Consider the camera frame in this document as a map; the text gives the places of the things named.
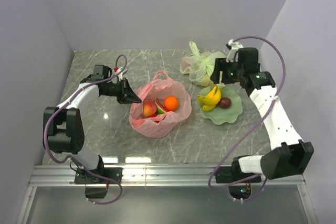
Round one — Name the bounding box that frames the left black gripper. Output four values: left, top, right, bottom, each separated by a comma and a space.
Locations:
102, 77, 142, 104

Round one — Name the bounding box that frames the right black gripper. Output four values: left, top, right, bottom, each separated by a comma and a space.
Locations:
209, 57, 244, 84

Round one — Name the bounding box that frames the fake peach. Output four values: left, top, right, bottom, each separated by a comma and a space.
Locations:
142, 100, 157, 118

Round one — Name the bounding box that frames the fake red apple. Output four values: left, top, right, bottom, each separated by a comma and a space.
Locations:
148, 114, 160, 123

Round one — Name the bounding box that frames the pink plastic bag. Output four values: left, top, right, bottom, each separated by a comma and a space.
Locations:
129, 70, 192, 138

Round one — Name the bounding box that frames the fake watermelon slice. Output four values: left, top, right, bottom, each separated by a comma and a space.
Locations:
154, 99, 168, 115

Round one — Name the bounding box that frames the fake dark plum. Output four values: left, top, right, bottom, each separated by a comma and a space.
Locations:
218, 98, 232, 109

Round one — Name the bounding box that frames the fake banana bunch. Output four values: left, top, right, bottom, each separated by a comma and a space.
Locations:
197, 84, 222, 111

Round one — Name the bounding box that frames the fake orange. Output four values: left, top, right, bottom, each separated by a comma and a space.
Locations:
163, 95, 180, 111

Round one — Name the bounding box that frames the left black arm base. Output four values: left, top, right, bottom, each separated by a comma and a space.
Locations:
74, 167, 123, 201

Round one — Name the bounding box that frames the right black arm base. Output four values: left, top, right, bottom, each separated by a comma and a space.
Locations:
215, 166, 261, 200

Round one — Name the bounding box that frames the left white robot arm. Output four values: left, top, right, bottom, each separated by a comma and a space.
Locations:
43, 65, 142, 183

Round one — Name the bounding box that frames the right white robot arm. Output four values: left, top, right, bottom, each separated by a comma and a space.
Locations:
211, 48, 314, 183

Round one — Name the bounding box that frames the tied green plastic bag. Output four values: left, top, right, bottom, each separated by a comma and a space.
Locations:
180, 41, 226, 87

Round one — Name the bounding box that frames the green wavy fruit plate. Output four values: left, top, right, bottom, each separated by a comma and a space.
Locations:
196, 86, 243, 125

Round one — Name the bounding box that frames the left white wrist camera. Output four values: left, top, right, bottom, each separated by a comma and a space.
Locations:
113, 67, 128, 81

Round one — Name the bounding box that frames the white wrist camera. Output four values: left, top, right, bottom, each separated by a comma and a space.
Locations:
226, 39, 243, 62
113, 67, 128, 81

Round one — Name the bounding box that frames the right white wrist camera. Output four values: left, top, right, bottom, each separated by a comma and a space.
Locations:
226, 39, 243, 62

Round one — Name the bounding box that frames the aluminium rail frame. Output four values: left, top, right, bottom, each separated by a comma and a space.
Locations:
16, 163, 318, 223

